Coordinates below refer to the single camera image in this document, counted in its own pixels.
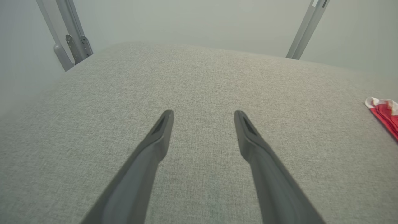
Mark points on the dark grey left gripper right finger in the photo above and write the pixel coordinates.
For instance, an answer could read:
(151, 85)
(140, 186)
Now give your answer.
(273, 186)

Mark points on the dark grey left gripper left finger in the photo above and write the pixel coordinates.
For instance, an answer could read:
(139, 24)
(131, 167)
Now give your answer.
(136, 186)

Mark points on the red white garment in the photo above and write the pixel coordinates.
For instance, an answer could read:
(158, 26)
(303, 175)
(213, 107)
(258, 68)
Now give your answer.
(387, 117)

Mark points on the grey metal double post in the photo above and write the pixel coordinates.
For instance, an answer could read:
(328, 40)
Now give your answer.
(306, 31)

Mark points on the grey metal frame with bracket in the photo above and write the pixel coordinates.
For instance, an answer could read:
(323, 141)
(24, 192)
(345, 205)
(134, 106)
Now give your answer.
(73, 34)

